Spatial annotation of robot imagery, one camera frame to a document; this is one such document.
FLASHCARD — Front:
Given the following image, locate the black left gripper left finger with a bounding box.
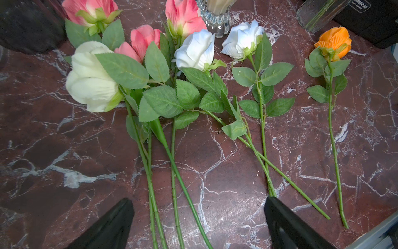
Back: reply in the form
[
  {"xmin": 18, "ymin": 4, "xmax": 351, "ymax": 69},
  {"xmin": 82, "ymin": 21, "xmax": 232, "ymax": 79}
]
[{"xmin": 68, "ymin": 198, "xmax": 134, "ymax": 249}]

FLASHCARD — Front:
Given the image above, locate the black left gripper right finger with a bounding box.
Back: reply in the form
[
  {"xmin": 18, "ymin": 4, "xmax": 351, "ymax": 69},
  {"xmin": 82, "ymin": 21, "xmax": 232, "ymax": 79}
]
[{"xmin": 264, "ymin": 197, "xmax": 335, "ymax": 249}]

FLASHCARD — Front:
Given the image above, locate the orange rose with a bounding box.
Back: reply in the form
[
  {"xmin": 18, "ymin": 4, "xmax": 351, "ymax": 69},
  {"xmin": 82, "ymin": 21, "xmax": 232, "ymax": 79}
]
[{"xmin": 305, "ymin": 27, "xmax": 351, "ymax": 229}]

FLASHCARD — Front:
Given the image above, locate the pink rose centre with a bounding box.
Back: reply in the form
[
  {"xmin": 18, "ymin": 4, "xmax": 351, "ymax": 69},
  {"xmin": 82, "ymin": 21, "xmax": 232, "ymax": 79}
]
[{"xmin": 115, "ymin": 25, "xmax": 212, "ymax": 249}]

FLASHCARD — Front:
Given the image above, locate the cream rose large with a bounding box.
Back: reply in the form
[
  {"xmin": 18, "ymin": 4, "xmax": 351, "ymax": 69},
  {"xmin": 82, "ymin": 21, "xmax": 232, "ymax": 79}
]
[{"xmin": 65, "ymin": 41, "xmax": 168, "ymax": 249}]

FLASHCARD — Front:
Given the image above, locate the white rose right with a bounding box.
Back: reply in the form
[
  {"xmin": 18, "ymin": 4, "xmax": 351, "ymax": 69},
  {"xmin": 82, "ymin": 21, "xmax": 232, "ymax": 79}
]
[{"xmin": 220, "ymin": 20, "xmax": 296, "ymax": 198}]

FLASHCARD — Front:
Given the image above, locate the pink rose left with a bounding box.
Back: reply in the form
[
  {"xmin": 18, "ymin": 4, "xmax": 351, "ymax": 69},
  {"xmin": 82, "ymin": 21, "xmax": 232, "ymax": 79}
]
[{"xmin": 62, "ymin": 0, "xmax": 125, "ymax": 51}]

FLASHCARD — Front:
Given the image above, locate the clear glass vase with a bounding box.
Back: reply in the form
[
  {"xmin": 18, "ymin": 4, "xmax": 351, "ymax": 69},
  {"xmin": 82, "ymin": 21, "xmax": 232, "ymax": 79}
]
[{"xmin": 296, "ymin": 0, "xmax": 351, "ymax": 33}]

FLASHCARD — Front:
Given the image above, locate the dark purple ribbed vase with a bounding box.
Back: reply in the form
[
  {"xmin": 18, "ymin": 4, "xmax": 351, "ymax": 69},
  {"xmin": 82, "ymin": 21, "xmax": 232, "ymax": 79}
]
[{"xmin": 1, "ymin": 0, "xmax": 66, "ymax": 55}]

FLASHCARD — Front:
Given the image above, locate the pink rose small bud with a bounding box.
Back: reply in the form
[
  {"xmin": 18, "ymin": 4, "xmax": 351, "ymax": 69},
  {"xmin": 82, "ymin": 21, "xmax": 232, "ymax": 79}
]
[{"xmin": 165, "ymin": 0, "xmax": 207, "ymax": 40}]

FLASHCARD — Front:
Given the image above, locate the black plastic toolbox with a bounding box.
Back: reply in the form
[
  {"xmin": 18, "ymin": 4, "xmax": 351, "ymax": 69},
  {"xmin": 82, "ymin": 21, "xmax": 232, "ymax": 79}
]
[{"xmin": 334, "ymin": 0, "xmax": 398, "ymax": 49}]

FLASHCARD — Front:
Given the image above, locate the cream yellow fluted vase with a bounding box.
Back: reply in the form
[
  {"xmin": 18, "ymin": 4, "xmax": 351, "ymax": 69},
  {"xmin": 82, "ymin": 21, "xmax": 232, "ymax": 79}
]
[{"xmin": 196, "ymin": 0, "xmax": 236, "ymax": 38}]

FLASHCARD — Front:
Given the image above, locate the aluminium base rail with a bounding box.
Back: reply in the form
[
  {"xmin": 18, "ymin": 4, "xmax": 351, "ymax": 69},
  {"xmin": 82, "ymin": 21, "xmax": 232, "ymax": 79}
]
[{"xmin": 346, "ymin": 212, "xmax": 398, "ymax": 249}]

